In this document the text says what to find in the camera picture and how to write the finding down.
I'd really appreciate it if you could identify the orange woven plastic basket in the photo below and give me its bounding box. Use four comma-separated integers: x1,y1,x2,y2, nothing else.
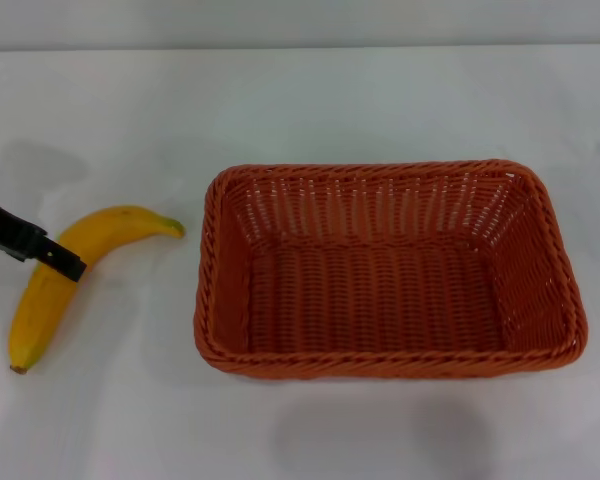
195,158,592,385

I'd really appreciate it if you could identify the yellow banana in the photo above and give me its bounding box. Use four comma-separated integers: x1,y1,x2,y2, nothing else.
8,204,186,376

